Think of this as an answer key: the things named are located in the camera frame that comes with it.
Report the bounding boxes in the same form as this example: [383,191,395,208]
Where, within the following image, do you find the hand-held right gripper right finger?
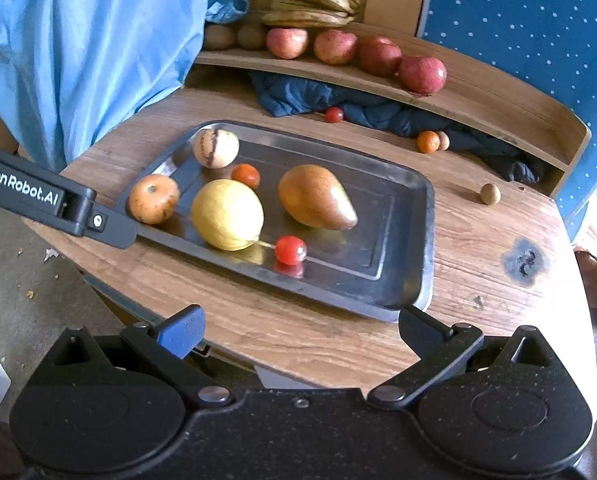
[366,305,562,410]

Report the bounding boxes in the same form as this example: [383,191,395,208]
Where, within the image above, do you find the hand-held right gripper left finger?
[53,304,234,408]

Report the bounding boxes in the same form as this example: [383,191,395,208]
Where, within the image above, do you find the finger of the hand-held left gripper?
[81,207,139,251]

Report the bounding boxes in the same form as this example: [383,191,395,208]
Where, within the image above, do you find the round orange fruit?
[128,174,180,225]

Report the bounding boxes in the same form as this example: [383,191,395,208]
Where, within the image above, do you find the metal tray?
[114,120,437,323]

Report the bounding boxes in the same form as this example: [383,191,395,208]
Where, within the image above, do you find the yellow lemon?
[190,179,265,252]

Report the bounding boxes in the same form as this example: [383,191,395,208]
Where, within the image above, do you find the striped pepino melon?
[193,128,240,169]

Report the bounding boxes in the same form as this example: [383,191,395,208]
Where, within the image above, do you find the orange cherry tomato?
[231,163,261,190]

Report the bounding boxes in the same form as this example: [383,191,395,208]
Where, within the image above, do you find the green-red mango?
[277,164,359,232]

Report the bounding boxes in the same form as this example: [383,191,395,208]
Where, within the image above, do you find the light blue garment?
[0,0,216,171]

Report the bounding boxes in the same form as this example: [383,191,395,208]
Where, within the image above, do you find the dark blue cloth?
[248,70,547,185]

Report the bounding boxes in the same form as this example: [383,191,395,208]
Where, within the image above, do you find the brown kiwi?
[203,25,238,51]
[236,23,267,50]

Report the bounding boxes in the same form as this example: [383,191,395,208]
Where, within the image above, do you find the wooden shelf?
[191,20,592,198]

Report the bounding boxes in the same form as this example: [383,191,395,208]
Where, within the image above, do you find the red apple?
[265,27,309,60]
[356,36,403,77]
[313,29,358,66]
[397,56,448,95]

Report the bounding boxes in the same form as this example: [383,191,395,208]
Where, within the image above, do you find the bunch of bananas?
[261,0,361,29]

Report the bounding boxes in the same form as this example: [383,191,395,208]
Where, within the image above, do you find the blue dotted fabric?
[416,0,597,243]

